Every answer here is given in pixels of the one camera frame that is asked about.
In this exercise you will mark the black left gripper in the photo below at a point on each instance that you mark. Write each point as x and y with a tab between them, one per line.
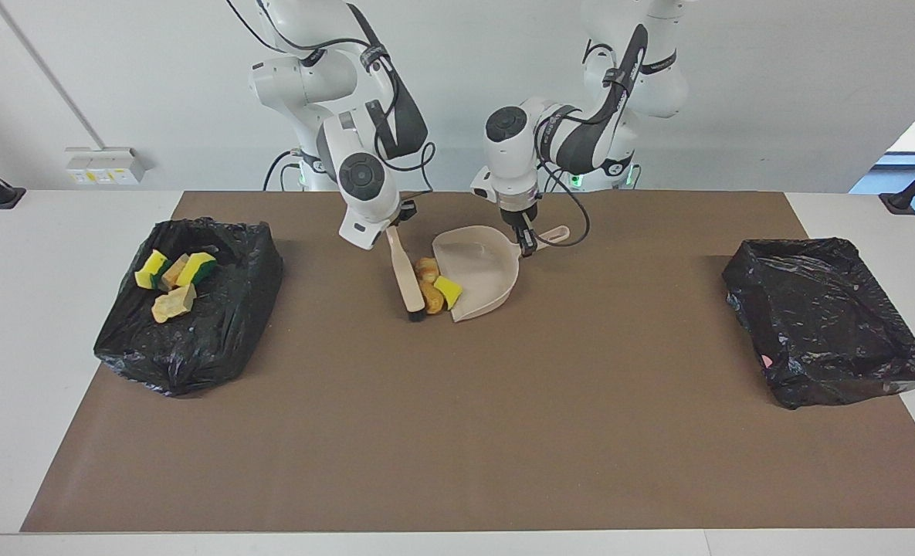
520	216

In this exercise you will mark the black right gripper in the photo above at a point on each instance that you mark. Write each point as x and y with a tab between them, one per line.
401	215

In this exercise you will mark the beige plastic dustpan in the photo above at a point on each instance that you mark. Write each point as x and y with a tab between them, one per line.
484	266

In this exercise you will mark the small striped croissant piece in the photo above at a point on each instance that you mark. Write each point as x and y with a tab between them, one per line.
426	269

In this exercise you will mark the beige brush with black bristles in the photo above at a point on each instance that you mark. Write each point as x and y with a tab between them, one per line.
407	274

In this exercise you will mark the brown bread roll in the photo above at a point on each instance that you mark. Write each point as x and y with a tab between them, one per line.
432	297

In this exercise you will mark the small yellow sponge wedge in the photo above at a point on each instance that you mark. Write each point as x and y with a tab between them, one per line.
449	292

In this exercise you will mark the yellow sponge with green back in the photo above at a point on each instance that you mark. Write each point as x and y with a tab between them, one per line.
194	269

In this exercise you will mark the green and yellow sponge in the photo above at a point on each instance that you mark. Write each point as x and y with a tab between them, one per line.
150	270

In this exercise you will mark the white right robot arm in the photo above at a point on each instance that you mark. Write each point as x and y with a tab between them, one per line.
303	81

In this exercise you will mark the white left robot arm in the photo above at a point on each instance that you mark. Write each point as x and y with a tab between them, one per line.
507	166

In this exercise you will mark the black bag lined bin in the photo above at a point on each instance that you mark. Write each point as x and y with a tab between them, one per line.
218	347

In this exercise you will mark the black bag bin pink spot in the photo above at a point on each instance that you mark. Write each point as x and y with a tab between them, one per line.
820	324

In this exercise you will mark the brown table mat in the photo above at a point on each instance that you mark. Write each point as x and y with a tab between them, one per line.
457	479

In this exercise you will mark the white wall socket box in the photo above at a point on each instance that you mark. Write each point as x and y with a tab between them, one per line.
106	166

